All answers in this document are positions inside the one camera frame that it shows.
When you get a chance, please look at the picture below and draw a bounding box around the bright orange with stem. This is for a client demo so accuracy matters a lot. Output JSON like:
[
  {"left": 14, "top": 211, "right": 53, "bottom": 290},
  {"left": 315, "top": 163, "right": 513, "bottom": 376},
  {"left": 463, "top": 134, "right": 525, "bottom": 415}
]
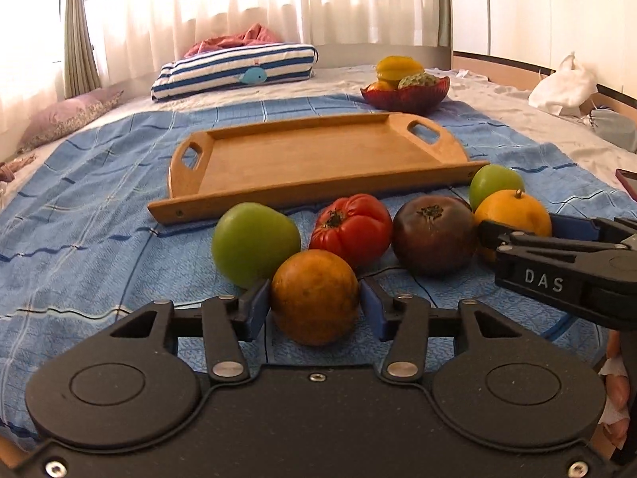
[{"left": 470, "top": 189, "right": 553, "bottom": 236}]

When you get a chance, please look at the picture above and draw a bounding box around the small green apple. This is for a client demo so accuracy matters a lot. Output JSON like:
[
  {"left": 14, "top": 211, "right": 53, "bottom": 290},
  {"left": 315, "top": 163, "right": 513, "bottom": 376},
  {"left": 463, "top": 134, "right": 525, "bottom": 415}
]
[{"left": 469, "top": 164, "right": 525, "bottom": 210}]

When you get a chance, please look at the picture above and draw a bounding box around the dark purple tomato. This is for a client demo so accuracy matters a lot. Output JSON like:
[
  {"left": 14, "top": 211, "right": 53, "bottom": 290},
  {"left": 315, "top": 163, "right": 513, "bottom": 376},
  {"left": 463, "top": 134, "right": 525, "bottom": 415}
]
[{"left": 392, "top": 195, "right": 478, "bottom": 278}]

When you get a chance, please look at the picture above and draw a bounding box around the large green apple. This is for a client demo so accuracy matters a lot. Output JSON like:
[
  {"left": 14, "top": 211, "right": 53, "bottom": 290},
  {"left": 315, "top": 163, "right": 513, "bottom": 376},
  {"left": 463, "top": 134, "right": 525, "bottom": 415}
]
[{"left": 212, "top": 203, "right": 301, "bottom": 288}]

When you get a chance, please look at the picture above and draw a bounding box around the dark orange fruit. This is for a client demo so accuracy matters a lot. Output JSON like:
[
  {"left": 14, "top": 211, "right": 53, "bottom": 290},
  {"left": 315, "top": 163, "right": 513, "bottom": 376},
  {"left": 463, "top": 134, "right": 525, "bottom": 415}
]
[{"left": 271, "top": 249, "right": 360, "bottom": 347}]

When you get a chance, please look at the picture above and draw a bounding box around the red ribbed tomato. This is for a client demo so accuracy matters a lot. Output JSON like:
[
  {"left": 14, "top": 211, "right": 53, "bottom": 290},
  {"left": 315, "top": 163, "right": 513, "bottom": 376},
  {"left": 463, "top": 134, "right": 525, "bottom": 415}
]
[{"left": 309, "top": 193, "right": 392, "bottom": 271}]

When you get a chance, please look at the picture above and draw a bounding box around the person right hand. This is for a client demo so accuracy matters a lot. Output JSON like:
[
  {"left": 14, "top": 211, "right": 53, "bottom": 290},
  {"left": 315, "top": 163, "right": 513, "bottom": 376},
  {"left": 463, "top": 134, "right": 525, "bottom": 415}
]
[{"left": 598, "top": 330, "right": 631, "bottom": 449}]

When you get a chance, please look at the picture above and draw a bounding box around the red phone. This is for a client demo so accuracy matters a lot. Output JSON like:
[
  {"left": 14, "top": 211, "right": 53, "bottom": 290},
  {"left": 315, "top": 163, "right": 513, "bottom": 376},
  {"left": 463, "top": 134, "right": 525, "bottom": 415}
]
[{"left": 616, "top": 168, "right": 637, "bottom": 201}]

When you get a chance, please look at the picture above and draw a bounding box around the grey cloth bag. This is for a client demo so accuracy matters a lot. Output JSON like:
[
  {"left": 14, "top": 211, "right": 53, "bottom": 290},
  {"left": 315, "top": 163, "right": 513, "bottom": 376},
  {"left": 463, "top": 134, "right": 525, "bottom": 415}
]
[{"left": 583, "top": 108, "right": 637, "bottom": 153}]

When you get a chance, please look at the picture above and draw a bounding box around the white pillow at right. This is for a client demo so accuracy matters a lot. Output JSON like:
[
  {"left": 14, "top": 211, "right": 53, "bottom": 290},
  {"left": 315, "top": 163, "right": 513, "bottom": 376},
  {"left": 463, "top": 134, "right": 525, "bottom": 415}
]
[{"left": 528, "top": 52, "right": 597, "bottom": 117}]

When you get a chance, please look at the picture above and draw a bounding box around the red glass fruit bowl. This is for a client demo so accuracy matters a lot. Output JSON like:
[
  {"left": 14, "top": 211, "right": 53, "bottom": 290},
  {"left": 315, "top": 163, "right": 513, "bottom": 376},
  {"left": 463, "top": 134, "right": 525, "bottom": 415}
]
[{"left": 361, "top": 76, "right": 450, "bottom": 116}]

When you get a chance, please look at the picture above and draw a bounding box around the green custard apple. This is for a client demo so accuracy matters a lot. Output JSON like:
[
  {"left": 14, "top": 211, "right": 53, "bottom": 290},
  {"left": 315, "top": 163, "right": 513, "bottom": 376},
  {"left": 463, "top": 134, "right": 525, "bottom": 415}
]
[{"left": 397, "top": 71, "right": 440, "bottom": 90}]

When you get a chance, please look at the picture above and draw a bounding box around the wooden serving tray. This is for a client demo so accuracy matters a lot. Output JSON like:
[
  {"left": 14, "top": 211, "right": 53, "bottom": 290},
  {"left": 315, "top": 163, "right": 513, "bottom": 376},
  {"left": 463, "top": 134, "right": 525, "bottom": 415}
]
[{"left": 148, "top": 112, "right": 486, "bottom": 225}]

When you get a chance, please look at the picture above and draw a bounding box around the small orange in bowl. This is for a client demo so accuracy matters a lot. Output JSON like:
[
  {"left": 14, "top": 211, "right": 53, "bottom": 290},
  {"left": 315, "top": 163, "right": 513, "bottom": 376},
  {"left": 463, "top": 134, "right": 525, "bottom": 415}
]
[{"left": 366, "top": 80, "right": 396, "bottom": 92}]

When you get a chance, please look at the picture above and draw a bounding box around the yellow starfruit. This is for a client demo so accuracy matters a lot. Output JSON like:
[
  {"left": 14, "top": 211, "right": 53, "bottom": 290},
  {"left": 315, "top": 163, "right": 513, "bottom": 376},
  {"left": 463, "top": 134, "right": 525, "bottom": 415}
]
[{"left": 376, "top": 55, "right": 424, "bottom": 85}]

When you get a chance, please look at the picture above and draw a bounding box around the green drape curtain right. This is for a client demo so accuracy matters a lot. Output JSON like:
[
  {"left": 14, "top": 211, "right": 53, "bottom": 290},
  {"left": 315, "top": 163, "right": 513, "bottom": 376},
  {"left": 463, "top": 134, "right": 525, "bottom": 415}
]
[{"left": 437, "top": 0, "right": 452, "bottom": 49}]

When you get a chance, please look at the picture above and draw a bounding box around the green drape curtain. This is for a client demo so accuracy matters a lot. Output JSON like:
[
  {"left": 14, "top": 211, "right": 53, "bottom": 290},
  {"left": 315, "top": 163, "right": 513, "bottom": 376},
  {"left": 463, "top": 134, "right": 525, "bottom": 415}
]
[
  {"left": 64, "top": 0, "right": 102, "bottom": 98},
  {"left": 437, "top": 0, "right": 452, "bottom": 49}
]

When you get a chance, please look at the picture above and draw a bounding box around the blue striped whale pillow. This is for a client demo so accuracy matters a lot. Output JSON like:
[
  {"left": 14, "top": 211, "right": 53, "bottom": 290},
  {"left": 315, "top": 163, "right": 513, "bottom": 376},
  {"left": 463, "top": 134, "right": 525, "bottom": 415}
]
[{"left": 150, "top": 43, "right": 319, "bottom": 102}]

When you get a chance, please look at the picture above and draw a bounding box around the brown crumpled cloth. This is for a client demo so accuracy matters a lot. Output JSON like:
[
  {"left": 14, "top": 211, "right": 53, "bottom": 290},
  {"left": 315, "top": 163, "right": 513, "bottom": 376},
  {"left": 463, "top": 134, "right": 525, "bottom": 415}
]
[{"left": 0, "top": 154, "right": 35, "bottom": 182}]

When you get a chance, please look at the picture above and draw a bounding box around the purple floral pillow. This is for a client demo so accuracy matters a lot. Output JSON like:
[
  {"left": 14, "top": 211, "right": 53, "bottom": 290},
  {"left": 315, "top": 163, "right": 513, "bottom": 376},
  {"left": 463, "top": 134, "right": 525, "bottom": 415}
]
[{"left": 17, "top": 88, "right": 123, "bottom": 153}]

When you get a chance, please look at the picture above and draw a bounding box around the pink crumpled blanket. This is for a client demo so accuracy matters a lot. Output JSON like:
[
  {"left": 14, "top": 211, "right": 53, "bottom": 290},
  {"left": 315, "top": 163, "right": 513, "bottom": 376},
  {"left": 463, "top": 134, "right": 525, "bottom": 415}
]
[{"left": 184, "top": 23, "right": 282, "bottom": 58}]

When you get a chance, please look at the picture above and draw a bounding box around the green drape curtain left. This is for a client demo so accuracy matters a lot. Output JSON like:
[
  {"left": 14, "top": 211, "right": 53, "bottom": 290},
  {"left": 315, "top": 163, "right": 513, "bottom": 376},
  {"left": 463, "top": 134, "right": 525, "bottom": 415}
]
[{"left": 64, "top": 0, "right": 102, "bottom": 98}]

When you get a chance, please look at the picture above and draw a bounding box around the white sheer curtain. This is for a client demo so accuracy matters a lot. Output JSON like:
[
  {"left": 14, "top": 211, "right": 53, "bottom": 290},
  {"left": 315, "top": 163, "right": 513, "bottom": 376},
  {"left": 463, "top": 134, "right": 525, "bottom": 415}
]
[{"left": 1, "top": 0, "right": 439, "bottom": 131}]

